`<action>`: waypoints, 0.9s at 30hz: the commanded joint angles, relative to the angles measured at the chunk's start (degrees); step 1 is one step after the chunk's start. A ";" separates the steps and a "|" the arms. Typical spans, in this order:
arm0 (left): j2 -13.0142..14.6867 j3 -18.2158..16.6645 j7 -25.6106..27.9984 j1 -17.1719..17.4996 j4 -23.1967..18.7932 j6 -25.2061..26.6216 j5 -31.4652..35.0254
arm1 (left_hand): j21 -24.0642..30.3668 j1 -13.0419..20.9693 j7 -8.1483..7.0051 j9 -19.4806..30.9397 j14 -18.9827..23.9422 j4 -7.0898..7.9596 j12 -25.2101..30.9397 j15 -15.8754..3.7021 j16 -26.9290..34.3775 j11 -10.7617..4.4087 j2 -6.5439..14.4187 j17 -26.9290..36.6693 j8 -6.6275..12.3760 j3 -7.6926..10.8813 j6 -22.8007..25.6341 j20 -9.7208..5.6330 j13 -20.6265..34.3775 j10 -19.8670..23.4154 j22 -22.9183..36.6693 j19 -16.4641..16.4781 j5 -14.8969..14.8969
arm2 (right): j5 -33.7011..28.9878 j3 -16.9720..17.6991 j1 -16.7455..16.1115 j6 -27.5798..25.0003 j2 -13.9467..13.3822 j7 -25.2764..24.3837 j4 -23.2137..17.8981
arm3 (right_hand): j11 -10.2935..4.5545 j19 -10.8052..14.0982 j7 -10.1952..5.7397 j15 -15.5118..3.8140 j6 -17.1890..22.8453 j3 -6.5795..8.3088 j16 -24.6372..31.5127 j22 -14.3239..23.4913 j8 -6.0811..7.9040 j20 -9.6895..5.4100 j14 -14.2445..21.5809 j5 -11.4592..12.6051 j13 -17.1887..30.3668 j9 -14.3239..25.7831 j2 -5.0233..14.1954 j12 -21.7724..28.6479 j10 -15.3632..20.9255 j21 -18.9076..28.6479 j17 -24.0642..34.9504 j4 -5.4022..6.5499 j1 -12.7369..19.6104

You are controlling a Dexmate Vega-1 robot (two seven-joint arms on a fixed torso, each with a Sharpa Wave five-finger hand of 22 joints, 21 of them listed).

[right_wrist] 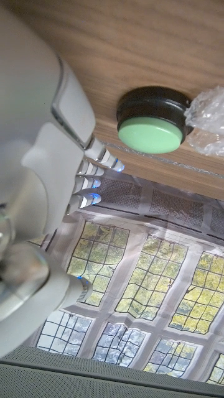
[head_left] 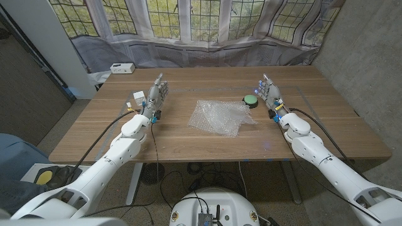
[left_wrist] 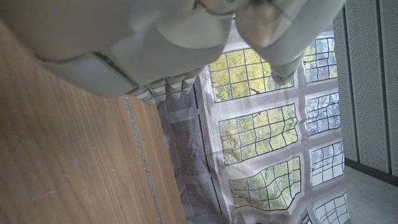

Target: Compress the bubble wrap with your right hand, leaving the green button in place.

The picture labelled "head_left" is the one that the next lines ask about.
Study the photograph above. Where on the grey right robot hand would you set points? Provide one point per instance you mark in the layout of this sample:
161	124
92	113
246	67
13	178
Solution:
271	94

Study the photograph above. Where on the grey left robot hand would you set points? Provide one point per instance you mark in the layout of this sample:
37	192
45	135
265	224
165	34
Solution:
155	95

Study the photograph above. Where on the clear bubble wrap sheet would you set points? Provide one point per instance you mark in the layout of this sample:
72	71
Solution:
216	119

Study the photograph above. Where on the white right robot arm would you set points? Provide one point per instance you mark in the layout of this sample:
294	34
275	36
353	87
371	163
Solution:
314	150

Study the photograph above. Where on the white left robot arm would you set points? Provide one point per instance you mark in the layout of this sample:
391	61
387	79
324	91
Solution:
119	153

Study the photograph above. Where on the green button on black base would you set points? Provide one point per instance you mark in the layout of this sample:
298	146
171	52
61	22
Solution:
250	100

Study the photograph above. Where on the small white cube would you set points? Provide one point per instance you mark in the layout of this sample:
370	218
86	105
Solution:
139	98

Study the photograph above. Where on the white power strip box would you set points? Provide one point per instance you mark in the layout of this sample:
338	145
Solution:
122	68

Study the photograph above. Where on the printed window backdrop cloth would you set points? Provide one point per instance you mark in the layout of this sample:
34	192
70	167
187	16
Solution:
204	53

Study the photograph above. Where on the round black floor device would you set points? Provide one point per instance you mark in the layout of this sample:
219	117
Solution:
152	173

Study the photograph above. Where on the grey table leg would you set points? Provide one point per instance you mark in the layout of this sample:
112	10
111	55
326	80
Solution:
291	182

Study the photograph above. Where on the white table leg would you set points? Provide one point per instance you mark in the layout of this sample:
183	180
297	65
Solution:
134	183

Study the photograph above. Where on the black power adapter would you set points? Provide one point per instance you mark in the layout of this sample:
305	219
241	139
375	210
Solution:
194	185

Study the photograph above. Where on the white robot torso base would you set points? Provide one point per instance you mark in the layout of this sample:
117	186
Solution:
216	201

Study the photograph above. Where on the person's dark shoe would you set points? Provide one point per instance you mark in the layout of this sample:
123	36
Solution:
63	175

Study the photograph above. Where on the black antenna on torso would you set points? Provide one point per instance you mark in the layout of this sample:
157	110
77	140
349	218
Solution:
218	213

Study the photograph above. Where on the grey electronics box on torso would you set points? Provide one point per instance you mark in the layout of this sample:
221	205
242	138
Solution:
204	219

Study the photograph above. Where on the yellow and black foot pedal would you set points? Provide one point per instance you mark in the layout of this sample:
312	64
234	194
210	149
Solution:
45	177

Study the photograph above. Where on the white pedal mat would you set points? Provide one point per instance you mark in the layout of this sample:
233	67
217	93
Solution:
29	172

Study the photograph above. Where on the person's blue trouser leg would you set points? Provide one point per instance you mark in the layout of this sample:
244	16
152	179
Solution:
15	157

